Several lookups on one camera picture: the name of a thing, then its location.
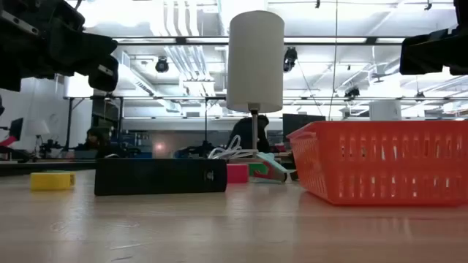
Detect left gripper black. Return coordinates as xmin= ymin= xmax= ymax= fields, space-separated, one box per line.
xmin=0 ymin=0 xmax=120 ymax=93

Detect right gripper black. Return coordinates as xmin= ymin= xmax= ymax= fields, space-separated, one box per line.
xmin=399 ymin=0 xmax=468 ymax=76

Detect yellow tape dispenser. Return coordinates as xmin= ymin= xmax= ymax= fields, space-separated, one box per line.
xmin=29 ymin=171 xmax=77 ymax=191

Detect black stapler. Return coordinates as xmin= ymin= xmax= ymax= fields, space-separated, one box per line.
xmin=94 ymin=158 xmax=228 ymax=197

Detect pink tape roll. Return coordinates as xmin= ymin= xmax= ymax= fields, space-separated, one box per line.
xmin=226 ymin=164 xmax=250 ymax=184

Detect black ceiling spotlight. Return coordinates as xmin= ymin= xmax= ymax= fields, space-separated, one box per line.
xmin=283 ymin=46 xmax=298 ymax=73
xmin=344 ymin=86 xmax=361 ymax=102
xmin=154 ymin=56 xmax=170 ymax=74

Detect person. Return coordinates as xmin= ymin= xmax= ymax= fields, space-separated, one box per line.
xmin=84 ymin=126 xmax=127 ymax=159
xmin=228 ymin=114 xmax=272 ymax=153

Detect small white background lamp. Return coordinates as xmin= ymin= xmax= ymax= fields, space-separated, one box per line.
xmin=26 ymin=118 xmax=51 ymax=158

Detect small dark monitor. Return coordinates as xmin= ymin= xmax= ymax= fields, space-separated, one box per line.
xmin=9 ymin=117 xmax=24 ymax=142

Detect blue storage bins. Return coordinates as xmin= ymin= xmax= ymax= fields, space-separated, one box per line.
xmin=122 ymin=131 xmax=154 ymax=159

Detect orange plastic basket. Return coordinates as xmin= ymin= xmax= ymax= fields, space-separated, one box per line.
xmin=287 ymin=120 xmax=468 ymax=206

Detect large dark monitor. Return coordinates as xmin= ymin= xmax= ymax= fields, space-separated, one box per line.
xmin=282 ymin=113 xmax=326 ymax=142

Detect table lamp with white shade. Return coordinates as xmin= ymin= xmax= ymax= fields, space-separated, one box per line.
xmin=225 ymin=9 xmax=293 ymax=172

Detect thin hanging cable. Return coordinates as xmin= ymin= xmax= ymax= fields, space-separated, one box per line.
xmin=328 ymin=0 xmax=339 ymax=120

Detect white lamp cable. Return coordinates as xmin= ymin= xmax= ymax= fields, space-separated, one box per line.
xmin=207 ymin=134 xmax=259 ymax=161

